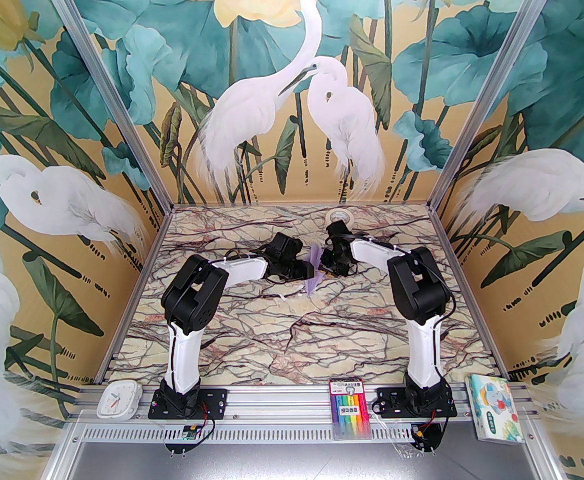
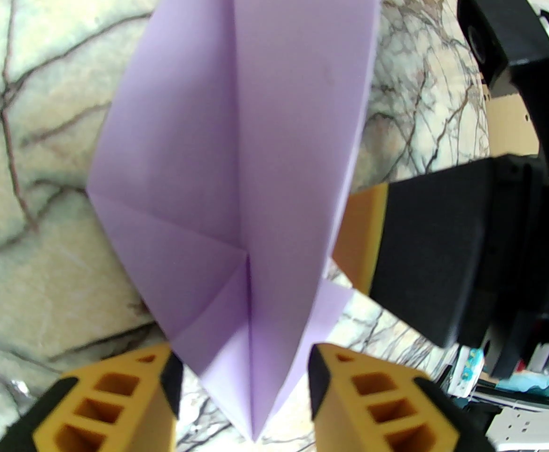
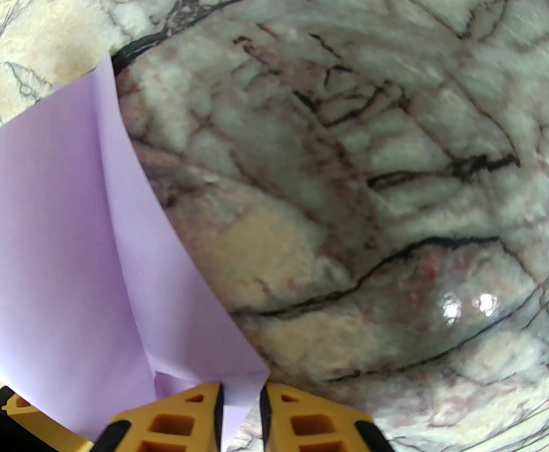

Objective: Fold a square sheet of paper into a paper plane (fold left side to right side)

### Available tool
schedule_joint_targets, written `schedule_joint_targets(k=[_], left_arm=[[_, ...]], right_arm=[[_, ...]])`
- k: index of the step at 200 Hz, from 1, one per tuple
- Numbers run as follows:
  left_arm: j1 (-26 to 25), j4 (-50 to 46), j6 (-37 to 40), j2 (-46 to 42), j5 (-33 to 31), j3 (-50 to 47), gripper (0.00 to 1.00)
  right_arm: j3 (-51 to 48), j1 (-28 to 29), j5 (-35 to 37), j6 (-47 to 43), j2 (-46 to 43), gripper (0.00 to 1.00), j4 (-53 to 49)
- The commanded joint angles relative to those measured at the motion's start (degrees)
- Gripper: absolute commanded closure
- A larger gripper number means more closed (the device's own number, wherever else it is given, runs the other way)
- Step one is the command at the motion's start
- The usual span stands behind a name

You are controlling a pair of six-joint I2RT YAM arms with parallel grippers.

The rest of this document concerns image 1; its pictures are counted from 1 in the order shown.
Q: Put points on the white masking tape roll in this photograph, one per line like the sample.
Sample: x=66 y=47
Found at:
x=339 y=216

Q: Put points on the small green circuit board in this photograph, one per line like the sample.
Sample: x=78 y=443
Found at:
x=189 y=433

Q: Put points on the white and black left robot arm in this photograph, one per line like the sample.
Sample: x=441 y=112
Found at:
x=184 y=363

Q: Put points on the aluminium frame rail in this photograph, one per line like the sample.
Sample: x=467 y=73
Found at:
x=281 y=400

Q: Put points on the aluminium table side rail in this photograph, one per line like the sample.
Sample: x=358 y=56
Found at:
x=447 y=248
x=154 y=248

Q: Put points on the black mounting bracket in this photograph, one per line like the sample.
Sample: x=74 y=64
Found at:
x=432 y=445

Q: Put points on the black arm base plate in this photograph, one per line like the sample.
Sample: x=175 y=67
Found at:
x=216 y=398
x=387 y=400

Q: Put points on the aluminium frame post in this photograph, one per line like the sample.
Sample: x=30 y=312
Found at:
x=111 y=88
x=490 y=88

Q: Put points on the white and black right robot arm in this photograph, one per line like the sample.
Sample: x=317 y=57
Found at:
x=422 y=358

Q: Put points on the yellow power connector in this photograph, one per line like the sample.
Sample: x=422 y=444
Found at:
x=421 y=434

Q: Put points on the coloured marker pen pack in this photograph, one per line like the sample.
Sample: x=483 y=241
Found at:
x=351 y=410

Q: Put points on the lilac paper sheet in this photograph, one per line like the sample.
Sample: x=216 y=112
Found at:
x=314 y=268

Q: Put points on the cartoon printed tissue pack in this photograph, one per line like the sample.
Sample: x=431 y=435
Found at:
x=494 y=410

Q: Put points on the white square alarm clock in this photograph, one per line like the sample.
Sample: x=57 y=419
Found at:
x=119 y=400

